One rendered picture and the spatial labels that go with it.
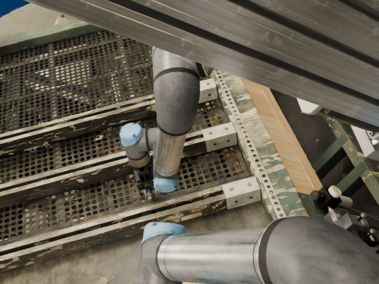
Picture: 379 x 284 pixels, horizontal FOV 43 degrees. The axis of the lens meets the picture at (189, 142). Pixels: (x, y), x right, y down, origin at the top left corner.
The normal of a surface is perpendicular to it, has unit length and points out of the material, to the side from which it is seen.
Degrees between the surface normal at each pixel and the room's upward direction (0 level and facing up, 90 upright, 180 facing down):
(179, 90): 66
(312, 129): 0
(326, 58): 90
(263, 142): 51
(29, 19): 90
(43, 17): 90
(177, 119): 79
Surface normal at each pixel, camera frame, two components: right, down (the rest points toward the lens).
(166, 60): -0.37, -0.43
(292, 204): -0.14, -0.66
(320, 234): -0.23, -0.89
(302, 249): -0.57, -0.69
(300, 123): -0.84, -0.22
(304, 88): 0.16, 0.79
